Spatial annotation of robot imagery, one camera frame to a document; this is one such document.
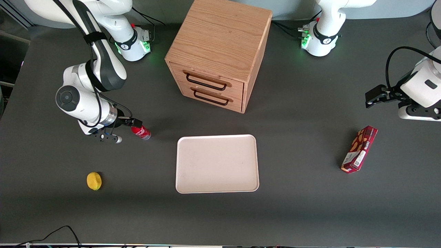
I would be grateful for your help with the wooden drawer cabinet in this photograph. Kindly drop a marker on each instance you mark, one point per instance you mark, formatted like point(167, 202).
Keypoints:
point(220, 38)

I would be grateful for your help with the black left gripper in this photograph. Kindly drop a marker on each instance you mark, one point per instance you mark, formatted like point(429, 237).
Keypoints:
point(392, 94)

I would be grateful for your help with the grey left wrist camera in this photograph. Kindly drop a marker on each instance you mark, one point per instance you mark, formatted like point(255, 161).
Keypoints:
point(418, 113)

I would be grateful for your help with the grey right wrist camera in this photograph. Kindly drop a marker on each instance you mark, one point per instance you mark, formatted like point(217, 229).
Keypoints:
point(109, 138)

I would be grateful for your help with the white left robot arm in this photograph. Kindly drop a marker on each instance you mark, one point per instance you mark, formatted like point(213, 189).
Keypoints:
point(425, 82)

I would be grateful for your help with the red snack box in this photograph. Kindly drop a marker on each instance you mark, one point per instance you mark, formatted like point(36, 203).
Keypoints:
point(360, 148)

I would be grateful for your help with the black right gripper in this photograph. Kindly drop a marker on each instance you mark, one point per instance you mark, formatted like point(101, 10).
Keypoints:
point(122, 122)

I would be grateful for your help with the pale pink rectangular tray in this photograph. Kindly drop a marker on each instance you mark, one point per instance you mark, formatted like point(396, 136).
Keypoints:
point(217, 163)

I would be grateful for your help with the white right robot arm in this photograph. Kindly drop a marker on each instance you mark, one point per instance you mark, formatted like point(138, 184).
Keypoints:
point(86, 101)

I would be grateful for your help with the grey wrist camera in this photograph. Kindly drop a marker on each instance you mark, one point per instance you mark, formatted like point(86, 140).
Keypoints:
point(109, 138)
point(418, 113)

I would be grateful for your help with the yellow lemon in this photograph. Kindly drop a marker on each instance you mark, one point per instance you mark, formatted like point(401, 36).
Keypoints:
point(94, 181)

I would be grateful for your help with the red coke bottle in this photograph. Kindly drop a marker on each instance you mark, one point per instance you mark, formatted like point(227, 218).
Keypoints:
point(143, 133)

